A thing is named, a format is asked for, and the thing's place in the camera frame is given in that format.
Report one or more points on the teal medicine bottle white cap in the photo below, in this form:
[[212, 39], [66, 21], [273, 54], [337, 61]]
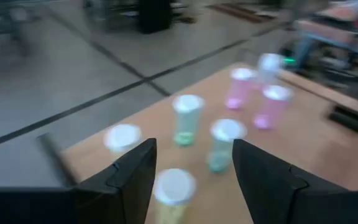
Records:
[[225, 144]]

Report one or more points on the green medicine bottle white cap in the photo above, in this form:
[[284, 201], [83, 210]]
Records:
[[187, 119]]

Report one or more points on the brown floor mat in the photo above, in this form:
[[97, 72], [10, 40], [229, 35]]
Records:
[[241, 12]]

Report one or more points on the black cabinet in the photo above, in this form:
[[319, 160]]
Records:
[[154, 15]]

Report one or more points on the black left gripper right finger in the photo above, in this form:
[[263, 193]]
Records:
[[269, 193]]

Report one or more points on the yellow medicine bottle white cap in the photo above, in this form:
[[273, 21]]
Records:
[[174, 193], [122, 138]]

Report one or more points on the clear medicine bottle white cap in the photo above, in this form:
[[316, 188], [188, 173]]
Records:
[[269, 63]]

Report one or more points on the workbench with blue frame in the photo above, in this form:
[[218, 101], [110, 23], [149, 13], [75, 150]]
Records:
[[337, 34]]

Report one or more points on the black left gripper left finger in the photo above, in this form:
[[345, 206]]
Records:
[[129, 193]]

